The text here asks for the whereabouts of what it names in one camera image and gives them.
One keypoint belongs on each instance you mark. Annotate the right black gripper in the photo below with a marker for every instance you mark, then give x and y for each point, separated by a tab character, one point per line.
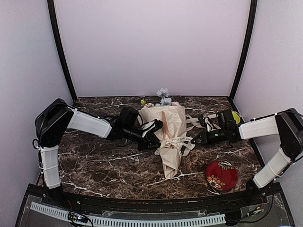
199	136

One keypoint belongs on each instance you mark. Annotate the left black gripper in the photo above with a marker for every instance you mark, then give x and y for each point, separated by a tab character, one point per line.
148	140

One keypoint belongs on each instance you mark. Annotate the beige wrapping paper sheet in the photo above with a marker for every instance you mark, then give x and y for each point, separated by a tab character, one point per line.
170	167

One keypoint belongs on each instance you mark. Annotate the pink fake rose stem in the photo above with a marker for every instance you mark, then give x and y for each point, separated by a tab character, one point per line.
175	103

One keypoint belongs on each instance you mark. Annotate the blue fake flower stem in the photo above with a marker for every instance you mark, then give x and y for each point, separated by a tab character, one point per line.
163	94

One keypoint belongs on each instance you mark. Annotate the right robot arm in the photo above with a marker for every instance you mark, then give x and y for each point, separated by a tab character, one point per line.
278	135

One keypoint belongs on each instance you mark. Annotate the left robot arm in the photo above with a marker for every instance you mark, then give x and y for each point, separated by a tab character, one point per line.
59	118

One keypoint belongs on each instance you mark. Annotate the red floral plate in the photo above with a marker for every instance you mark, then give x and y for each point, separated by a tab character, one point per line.
221	175

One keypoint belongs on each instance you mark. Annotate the yellow-green cup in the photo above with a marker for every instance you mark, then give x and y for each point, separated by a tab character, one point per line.
236	117

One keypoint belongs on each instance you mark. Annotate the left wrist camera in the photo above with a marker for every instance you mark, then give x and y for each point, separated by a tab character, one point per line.
152	127

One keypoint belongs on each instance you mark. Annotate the black front table rail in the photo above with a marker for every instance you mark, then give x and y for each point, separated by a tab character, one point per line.
96	205

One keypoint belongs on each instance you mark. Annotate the white slotted cable duct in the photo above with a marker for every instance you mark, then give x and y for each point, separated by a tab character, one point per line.
127	219

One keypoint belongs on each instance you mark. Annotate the left black frame post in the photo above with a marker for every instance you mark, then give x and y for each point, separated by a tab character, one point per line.
60	50

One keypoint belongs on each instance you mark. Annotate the black frame post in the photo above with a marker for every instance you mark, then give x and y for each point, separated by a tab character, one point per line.
245	49
60	50

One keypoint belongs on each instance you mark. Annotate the right black frame post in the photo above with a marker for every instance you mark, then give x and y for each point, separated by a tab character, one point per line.
245	49

